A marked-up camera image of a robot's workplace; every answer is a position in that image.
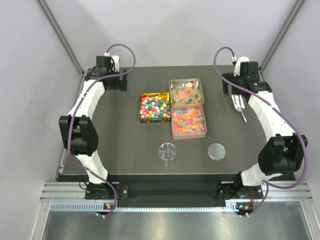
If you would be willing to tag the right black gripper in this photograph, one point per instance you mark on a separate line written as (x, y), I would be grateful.
(225, 89)

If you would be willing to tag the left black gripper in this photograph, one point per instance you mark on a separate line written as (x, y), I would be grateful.
(117, 82)

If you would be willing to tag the silver metal scoop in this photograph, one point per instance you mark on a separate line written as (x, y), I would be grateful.
(239, 105)

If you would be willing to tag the gold tin of pastel gummies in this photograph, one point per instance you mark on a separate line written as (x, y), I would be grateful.
(186, 92)

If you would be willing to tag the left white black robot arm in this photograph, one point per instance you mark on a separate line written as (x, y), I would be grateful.
(78, 133)

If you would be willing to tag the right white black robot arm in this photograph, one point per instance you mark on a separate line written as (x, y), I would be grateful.
(283, 151)

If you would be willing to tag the gold tin of star candies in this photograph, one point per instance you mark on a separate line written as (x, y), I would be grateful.
(155, 108)

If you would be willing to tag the pink tin of bright gummies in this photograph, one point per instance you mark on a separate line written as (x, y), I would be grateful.
(188, 122)

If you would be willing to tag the clear round jar lid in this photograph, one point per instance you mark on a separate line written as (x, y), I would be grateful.
(216, 151)

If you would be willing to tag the clear plastic jar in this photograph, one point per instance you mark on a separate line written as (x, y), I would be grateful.
(167, 152)

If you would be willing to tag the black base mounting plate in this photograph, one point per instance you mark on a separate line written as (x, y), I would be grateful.
(162, 191)

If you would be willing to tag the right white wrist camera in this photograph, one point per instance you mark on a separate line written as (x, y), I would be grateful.
(237, 68)

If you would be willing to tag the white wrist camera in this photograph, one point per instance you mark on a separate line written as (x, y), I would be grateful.
(115, 63)
(237, 68)

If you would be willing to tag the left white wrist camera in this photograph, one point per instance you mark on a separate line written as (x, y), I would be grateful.
(115, 63)

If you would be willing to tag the aluminium front rail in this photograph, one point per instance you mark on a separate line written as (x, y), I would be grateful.
(70, 197)

